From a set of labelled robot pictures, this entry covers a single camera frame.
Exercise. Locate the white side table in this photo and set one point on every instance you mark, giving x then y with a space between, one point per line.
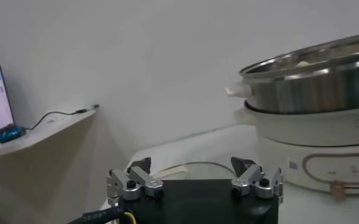
42 137

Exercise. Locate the white electric cooker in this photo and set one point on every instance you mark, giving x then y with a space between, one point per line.
295 131

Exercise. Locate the blue computer mouse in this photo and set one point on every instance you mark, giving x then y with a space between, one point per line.
11 134

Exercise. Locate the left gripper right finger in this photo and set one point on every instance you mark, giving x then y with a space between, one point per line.
249 176

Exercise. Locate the white steamed baozi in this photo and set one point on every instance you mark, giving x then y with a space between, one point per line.
302 64

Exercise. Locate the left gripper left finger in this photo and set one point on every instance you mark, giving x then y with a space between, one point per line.
145 181

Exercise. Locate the glass pot lid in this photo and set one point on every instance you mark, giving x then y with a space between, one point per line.
203 170

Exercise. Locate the steel steamer basket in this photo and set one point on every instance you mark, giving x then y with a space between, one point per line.
304 91

